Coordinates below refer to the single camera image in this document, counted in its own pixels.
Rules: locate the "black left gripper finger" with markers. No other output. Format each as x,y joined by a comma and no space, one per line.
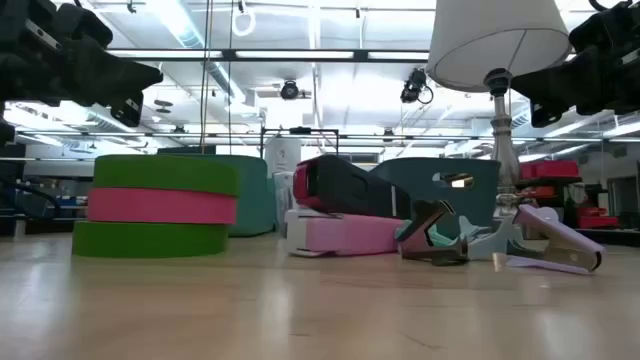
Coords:
110,75
127,110

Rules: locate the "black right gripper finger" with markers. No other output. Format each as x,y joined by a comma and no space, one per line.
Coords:
544,114
565,80

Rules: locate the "green tape roll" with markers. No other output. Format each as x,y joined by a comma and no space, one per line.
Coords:
150,240
165,175

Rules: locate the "pink tape roll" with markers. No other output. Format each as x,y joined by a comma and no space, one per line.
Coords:
160,206

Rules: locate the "purple staple remover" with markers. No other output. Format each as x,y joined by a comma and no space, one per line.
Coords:
560,230

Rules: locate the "light blue staple remover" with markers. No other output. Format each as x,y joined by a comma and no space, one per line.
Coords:
492,245

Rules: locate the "black staple remover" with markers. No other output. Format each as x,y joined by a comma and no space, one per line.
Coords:
427,217

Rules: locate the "teal staple remover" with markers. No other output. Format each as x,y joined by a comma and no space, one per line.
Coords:
440,239

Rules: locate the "red and black stapler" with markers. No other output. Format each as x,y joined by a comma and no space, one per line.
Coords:
350,187

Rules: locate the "pink and white stapler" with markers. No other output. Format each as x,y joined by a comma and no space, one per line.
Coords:
360,232

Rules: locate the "large red storage bin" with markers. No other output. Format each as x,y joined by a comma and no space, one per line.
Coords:
550,170

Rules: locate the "white shade table lamp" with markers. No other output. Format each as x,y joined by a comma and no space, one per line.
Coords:
480,40

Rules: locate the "small red storage bin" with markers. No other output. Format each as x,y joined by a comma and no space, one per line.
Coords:
597,221

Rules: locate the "dark teal plastic bin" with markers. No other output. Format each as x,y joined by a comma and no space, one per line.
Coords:
415,172

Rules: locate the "light teal plastic bin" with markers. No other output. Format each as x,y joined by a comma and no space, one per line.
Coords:
255,200

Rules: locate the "white numbered sign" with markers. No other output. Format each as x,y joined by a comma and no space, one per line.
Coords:
282,155

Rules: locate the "thin black rectangular stand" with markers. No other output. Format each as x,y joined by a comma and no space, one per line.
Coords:
300,130

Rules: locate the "round black overhead camera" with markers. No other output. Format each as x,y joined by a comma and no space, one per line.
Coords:
289,90

